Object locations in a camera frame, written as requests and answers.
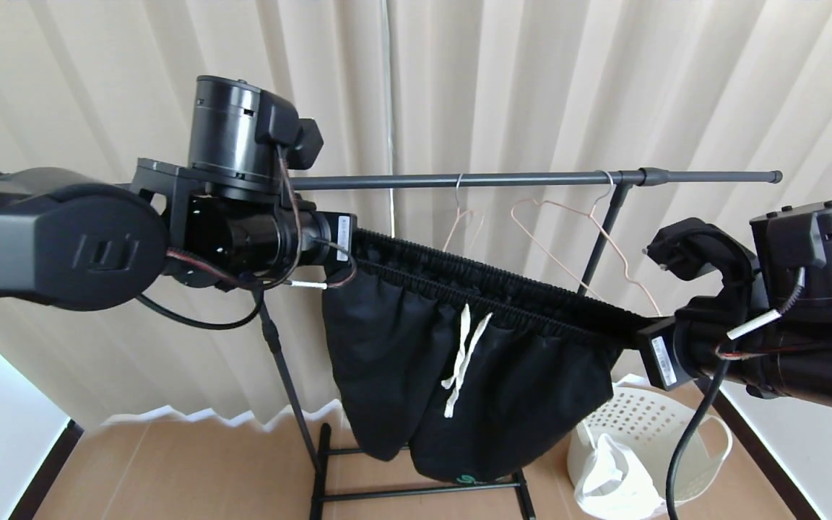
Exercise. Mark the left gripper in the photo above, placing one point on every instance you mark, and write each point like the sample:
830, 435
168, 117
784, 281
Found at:
264, 242

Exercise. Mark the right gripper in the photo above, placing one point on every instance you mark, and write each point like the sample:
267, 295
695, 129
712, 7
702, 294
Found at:
784, 361

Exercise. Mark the black shorts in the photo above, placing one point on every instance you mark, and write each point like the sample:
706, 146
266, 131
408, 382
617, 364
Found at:
387, 347

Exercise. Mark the pink clothes hanger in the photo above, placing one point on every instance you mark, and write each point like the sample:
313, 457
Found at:
457, 191
611, 245

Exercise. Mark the white laundry basket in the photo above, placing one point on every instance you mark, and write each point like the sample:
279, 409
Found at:
647, 426

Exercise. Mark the black clothes rack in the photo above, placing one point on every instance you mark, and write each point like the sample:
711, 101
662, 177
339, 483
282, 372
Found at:
531, 178

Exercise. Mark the white garment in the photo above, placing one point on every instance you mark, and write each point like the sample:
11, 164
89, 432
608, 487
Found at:
614, 484

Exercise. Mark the beige curtain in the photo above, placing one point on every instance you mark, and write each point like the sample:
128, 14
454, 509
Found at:
98, 87

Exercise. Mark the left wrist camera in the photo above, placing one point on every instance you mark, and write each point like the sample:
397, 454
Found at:
304, 141

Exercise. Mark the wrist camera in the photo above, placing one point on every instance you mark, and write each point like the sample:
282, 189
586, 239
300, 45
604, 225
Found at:
304, 141
698, 249

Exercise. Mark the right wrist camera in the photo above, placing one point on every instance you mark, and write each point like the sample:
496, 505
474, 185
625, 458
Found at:
698, 249

